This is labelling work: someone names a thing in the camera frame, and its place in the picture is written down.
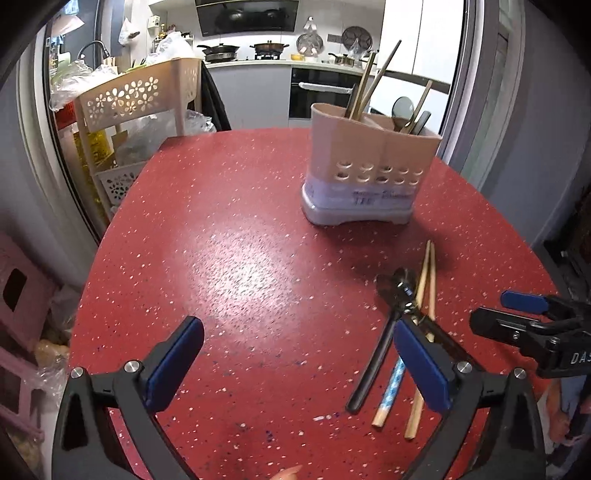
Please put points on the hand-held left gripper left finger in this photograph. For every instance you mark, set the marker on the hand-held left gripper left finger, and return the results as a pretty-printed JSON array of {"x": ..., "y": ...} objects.
[{"x": 175, "y": 364}]

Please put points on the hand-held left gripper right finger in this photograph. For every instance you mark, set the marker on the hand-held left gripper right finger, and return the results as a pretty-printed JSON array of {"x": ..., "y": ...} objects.
[{"x": 420, "y": 369}]

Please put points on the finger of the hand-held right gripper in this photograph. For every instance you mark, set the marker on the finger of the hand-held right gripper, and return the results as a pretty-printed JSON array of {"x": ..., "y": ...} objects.
[
  {"x": 521, "y": 300},
  {"x": 498, "y": 325}
]

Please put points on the blue patterned bamboo chopstick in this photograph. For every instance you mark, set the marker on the blue patterned bamboo chopstick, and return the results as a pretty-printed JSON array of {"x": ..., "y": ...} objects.
[{"x": 388, "y": 397}]

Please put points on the light bamboo chopstick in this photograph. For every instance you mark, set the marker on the light bamboo chopstick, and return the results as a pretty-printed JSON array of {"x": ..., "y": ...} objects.
[
  {"x": 413, "y": 415},
  {"x": 421, "y": 101}
]

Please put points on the beige utensil holder grey base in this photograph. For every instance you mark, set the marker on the beige utensil holder grey base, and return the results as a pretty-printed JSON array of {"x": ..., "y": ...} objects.
[{"x": 369, "y": 152}]

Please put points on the dark wooden chopstick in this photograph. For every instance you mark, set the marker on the dark wooden chopstick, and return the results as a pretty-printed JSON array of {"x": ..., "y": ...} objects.
[{"x": 351, "y": 101}]

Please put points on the brown wooden chopstick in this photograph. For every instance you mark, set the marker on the brown wooden chopstick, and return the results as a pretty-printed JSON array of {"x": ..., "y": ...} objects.
[
  {"x": 385, "y": 69},
  {"x": 364, "y": 83}
]

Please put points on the person's left hand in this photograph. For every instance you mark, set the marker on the person's left hand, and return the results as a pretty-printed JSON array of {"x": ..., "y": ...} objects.
[{"x": 286, "y": 473}]

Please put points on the pink plastic stool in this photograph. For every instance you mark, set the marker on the pink plastic stool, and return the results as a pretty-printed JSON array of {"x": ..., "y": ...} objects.
[{"x": 18, "y": 295}]

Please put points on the yellow oil bottle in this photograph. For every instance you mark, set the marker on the yellow oil bottle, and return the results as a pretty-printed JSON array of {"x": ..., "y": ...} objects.
[{"x": 92, "y": 145}]

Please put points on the black hanging cloth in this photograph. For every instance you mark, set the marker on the black hanging cloth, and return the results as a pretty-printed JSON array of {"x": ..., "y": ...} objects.
[{"x": 214, "y": 99}]

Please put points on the beige flower cutout cart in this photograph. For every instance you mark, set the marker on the beige flower cutout cart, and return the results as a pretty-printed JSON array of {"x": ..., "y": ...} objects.
[{"x": 124, "y": 99}]

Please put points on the black built-in oven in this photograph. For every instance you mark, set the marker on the black built-in oven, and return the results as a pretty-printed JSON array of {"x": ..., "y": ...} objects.
[{"x": 323, "y": 104}]

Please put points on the grey kitchen counter cabinet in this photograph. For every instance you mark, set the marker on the grey kitchen counter cabinet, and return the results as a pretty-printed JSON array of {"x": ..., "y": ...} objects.
[{"x": 251, "y": 94}]

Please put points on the white towel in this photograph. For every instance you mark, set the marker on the white towel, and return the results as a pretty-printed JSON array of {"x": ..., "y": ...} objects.
[{"x": 325, "y": 87}]

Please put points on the steel saucepan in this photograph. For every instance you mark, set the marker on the steel saucepan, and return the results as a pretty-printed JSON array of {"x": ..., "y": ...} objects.
[{"x": 345, "y": 59}]

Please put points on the round metal strainer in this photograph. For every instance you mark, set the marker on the round metal strainer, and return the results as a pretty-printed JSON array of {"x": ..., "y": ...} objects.
[{"x": 356, "y": 38}]

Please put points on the black wok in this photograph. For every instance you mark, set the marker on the black wok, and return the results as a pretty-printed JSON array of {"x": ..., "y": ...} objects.
[{"x": 221, "y": 50}]

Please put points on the clear plastic bag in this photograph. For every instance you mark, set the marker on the clear plastic bag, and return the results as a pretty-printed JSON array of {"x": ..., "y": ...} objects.
[{"x": 168, "y": 46}]

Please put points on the black kitchen faucet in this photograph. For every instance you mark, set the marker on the black kitchen faucet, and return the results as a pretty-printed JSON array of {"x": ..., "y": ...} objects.
[{"x": 90, "y": 46}]

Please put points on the dark cooking pot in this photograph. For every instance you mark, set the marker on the dark cooking pot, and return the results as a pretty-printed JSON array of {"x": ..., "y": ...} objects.
[{"x": 270, "y": 47}]

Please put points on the metal steamer rack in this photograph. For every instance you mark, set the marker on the metal steamer rack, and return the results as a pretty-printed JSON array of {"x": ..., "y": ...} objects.
[{"x": 309, "y": 39}]

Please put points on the white hanging plastic bag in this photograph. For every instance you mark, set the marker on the white hanging plastic bag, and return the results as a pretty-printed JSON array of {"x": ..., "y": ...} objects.
[{"x": 128, "y": 31}]

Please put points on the black range hood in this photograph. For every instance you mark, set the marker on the black range hood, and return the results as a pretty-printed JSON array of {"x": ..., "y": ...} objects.
[{"x": 247, "y": 16}]

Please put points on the grey sliding door frame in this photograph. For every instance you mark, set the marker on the grey sliding door frame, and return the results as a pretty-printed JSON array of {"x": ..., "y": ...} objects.
[{"x": 480, "y": 92}]

